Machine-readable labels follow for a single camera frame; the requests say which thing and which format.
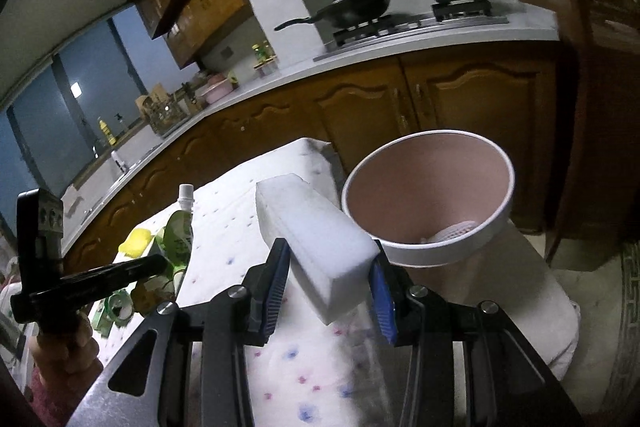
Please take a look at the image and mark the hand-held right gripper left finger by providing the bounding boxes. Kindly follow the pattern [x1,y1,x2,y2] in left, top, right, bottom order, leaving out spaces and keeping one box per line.
[105,238,292,427]

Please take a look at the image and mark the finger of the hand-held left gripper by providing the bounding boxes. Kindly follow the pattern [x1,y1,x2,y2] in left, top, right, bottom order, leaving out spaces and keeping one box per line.
[31,254,171,309]

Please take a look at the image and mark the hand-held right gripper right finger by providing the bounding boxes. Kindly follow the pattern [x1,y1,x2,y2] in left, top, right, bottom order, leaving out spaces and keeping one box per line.
[368,241,586,427]

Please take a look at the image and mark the white foam block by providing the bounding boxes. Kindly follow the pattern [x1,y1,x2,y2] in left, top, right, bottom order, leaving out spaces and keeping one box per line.
[254,173,382,328]

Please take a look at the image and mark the green drink pouch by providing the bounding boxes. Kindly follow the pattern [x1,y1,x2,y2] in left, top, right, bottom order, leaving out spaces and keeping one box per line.
[132,183,196,314]

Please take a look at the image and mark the white foam fruit net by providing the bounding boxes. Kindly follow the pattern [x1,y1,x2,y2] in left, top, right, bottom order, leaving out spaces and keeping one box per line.
[428,220,477,244]

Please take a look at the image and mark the pink waste bin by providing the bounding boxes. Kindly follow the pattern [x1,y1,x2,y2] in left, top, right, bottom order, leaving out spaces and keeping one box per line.
[341,130,516,269]

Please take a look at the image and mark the person's left forearm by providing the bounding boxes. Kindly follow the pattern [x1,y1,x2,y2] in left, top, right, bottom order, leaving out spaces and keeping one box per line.
[20,367,83,427]

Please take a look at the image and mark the person's left hand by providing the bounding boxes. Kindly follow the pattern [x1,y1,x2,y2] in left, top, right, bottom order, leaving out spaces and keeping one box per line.
[29,318,104,389]

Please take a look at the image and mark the yellow foam sheet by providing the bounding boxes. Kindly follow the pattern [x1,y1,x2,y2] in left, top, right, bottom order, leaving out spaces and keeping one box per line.
[117,228,151,259]

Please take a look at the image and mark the green crushed can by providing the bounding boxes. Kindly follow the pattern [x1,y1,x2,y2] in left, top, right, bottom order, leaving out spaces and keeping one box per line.
[95,291,136,338]

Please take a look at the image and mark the floral tablecloth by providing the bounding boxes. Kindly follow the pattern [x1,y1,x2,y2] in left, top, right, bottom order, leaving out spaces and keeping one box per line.
[112,137,582,427]

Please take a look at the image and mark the large window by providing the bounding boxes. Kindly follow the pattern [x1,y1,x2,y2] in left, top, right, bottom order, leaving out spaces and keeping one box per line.
[0,4,152,230]

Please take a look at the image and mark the yellow detergent bottle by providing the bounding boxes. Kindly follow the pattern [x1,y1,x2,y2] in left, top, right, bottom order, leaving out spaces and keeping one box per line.
[97,116,115,147]

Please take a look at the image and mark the dish rack with utensils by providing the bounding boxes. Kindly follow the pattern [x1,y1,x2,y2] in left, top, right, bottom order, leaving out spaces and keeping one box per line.
[141,83,195,134]

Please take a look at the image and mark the wooden lower cabinets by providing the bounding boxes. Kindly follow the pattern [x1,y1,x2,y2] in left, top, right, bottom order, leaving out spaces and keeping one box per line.
[64,52,560,270]

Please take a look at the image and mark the pink basin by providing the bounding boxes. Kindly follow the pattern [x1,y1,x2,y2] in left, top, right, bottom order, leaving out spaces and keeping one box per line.
[201,74,237,104]

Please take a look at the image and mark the white kitchen countertop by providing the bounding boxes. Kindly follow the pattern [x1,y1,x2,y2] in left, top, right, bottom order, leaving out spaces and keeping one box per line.
[59,18,561,253]

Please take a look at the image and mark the patterned floor rug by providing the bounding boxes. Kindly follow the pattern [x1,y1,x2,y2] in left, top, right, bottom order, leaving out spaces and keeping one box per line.
[597,241,640,427]

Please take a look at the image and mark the gas stove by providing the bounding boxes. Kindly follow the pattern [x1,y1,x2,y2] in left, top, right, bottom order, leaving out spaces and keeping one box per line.
[313,0,511,62]

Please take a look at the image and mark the black wok with lid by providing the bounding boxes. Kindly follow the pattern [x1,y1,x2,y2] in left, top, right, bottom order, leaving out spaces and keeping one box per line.
[273,0,398,33]

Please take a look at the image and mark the dark wooden door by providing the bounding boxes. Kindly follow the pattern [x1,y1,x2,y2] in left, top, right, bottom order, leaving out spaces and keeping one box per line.
[482,0,640,270]

